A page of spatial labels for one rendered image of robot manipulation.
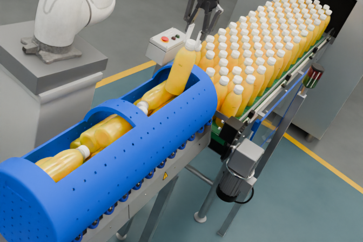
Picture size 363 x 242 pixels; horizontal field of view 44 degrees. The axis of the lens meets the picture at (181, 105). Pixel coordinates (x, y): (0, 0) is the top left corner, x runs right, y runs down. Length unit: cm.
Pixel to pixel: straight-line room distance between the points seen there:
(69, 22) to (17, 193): 78
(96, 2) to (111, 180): 85
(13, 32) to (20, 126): 39
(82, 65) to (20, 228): 79
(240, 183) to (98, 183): 105
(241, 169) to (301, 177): 147
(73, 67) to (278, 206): 188
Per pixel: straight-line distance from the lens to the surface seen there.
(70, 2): 177
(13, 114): 204
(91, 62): 190
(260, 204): 315
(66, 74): 183
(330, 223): 336
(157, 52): 212
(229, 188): 220
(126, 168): 135
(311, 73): 209
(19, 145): 210
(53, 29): 180
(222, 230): 282
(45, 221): 120
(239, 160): 209
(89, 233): 149
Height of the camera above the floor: 213
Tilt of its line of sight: 36 degrees down
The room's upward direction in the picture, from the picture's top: 21 degrees clockwise
